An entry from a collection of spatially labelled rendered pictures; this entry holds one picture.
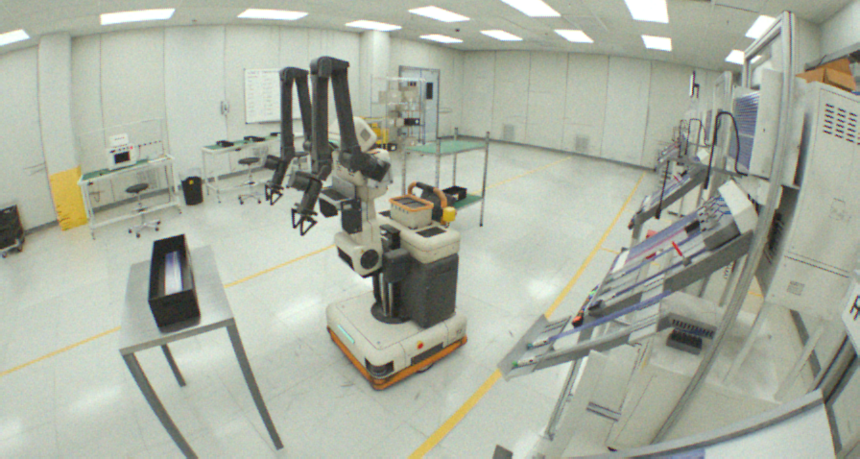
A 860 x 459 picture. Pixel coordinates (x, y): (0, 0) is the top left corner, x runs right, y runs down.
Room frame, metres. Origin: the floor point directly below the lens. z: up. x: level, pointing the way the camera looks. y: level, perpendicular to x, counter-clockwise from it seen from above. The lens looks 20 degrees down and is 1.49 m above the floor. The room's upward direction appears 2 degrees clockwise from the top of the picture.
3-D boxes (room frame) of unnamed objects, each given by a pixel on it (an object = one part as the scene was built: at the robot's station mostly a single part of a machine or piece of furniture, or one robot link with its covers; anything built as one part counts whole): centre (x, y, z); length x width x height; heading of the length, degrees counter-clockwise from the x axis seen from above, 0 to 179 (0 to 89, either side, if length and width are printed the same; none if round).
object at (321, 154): (1.23, 0.41, 1.40); 0.11 x 0.06 x 0.43; 41
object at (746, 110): (0.93, -1.19, 1.52); 0.51 x 0.13 x 0.27; 141
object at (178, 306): (0.98, 1.04, 0.86); 0.57 x 0.17 x 0.11; 40
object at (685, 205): (4.58, -4.25, 0.95); 1.36 x 0.82 x 1.90; 51
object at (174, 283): (0.98, 1.04, 0.83); 0.51 x 0.07 x 0.03; 40
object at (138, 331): (0.96, 1.05, 0.40); 0.70 x 0.45 x 0.80; 40
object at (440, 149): (3.57, -0.16, 0.55); 0.91 x 0.46 x 1.10; 141
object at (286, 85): (1.56, 0.68, 1.40); 0.11 x 0.06 x 0.43; 40
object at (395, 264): (1.54, 0.28, 0.68); 0.28 x 0.27 x 0.25; 40
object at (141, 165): (3.54, 4.28, 0.40); 1.50 x 0.75 x 0.81; 141
